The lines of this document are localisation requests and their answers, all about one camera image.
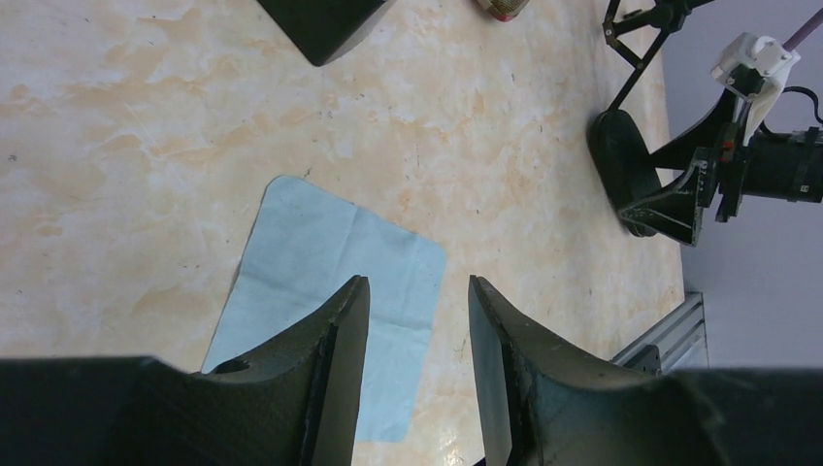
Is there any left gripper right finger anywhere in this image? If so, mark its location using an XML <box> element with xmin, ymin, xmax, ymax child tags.
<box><xmin>468</xmin><ymin>276</ymin><xmax>822</xmax><ymax>465</ymax></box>

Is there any dark triangular glasses case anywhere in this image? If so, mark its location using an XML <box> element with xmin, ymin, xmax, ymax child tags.
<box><xmin>258</xmin><ymin>0</ymin><xmax>394</xmax><ymax>67</ymax></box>

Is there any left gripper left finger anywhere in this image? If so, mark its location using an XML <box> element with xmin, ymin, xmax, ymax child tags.
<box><xmin>1</xmin><ymin>276</ymin><xmax>370</xmax><ymax>465</ymax></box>

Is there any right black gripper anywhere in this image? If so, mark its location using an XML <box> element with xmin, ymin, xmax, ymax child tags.
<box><xmin>617</xmin><ymin>90</ymin><xmax>749</xmax><ymax>247</ymax></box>

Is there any plaid glasses case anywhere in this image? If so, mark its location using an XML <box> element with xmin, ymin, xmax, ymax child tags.
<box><xmin>477</xmin><ymin>0</ymin><xmax>529</xmax><ymax>22</ymax></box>

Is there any blue cleaning cloth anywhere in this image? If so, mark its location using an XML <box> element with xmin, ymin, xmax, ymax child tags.
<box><xmin>203</xmin><ymin>176</ymin><xmax>445</xmax><ymax>443</ymax></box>

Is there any black textured glasses case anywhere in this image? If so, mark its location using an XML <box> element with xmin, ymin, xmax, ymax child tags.
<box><xmin>587</xmin><ymin>110</ymin><xmax>662</xmax><ymax>238</ymax></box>

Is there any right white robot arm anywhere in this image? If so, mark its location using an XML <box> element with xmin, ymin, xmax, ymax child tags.
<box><xmin>616</xmin><ymin>90</ymin><xmax>822</xmax><ymax>247</ymax></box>

